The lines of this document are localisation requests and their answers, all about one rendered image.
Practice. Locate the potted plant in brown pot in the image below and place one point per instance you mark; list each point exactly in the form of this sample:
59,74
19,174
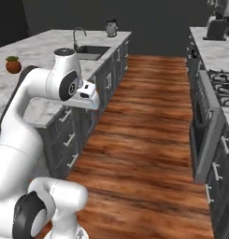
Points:
13,66

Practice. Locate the black gas hob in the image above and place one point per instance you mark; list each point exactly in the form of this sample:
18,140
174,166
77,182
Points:
223,87

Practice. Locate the dark grey toaster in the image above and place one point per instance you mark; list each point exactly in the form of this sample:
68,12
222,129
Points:
216,30

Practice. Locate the dark grey drawer run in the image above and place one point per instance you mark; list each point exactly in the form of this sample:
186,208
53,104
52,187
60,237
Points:
193,56

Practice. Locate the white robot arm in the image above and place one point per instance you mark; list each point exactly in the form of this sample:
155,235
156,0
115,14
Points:
19,146

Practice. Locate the dark grey cupboard door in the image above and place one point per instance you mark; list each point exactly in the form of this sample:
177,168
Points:
108,84

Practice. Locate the small white appliance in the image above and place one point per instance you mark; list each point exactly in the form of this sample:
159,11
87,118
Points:
211,19

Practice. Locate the dark sink basin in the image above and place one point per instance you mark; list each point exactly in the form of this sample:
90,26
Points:
91,51

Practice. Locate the dark grey cupboard run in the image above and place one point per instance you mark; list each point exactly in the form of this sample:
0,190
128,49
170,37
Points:
123,53

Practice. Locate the grey jar with black lid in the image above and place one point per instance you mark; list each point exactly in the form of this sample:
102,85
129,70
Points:
111,28

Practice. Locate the dark grey drawer front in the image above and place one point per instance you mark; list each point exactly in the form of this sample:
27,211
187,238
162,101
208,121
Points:
61,119
61,141
64,163

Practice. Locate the dark grey drawer stack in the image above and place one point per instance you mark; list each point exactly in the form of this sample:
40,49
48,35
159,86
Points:
221,180

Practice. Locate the dark curved tap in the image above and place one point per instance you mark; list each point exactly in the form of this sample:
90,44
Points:
75,37

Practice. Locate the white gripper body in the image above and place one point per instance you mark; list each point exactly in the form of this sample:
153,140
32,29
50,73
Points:
88,103

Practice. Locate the grey oven door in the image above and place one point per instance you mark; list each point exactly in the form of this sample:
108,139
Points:
206,130

